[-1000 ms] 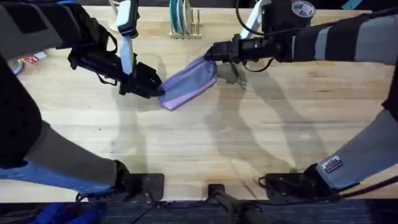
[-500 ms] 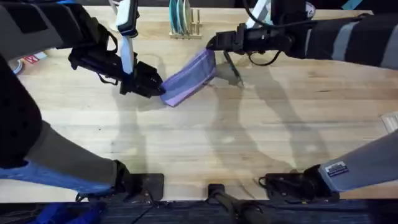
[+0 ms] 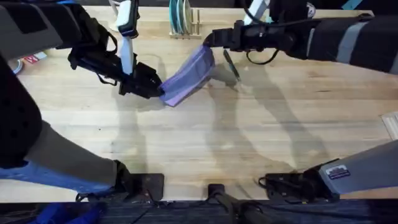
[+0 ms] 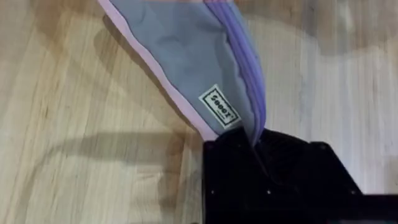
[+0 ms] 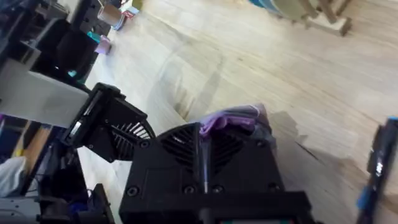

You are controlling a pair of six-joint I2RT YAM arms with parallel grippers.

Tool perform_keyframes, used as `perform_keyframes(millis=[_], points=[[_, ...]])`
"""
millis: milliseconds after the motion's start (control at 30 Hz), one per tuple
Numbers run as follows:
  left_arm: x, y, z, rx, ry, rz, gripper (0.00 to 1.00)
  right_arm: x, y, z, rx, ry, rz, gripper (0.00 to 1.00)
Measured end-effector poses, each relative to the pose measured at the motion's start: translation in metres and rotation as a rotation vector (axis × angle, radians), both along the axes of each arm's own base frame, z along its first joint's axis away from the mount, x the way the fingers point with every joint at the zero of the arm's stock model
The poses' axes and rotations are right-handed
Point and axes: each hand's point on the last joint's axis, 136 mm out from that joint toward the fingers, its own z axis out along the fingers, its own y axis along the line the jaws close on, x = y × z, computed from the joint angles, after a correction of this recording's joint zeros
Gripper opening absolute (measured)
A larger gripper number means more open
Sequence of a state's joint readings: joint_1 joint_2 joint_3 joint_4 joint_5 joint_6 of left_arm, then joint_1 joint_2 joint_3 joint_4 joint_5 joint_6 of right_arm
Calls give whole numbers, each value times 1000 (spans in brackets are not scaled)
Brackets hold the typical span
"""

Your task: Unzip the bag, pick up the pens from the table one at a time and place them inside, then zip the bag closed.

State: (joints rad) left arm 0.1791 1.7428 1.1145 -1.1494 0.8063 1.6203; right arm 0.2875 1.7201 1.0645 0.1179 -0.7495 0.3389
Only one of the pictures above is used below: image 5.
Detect black and blue pen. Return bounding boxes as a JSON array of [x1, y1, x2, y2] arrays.
[[356, 116, 398, 224]]

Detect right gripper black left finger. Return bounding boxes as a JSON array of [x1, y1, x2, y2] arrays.
[[119, 122, 203, 203]]

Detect purple soft zip bag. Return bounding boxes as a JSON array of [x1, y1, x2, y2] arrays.
[[194, 104, 276, 147]]

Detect small pink and teal block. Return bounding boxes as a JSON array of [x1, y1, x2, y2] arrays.
[[86, 30, 113, 56]]

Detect wooden peg rack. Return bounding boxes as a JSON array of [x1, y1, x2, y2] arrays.
[[292, 0, 354, 37]]

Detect left robot arm grey link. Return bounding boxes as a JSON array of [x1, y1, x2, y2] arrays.
[[0, 58, 91, 129]]

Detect black ribbed finger of the left gripper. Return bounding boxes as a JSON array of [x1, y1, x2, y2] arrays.
[[110, 120, 156, 162]]

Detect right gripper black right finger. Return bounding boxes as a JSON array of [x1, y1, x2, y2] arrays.
[[201, 129, 285, 194]]

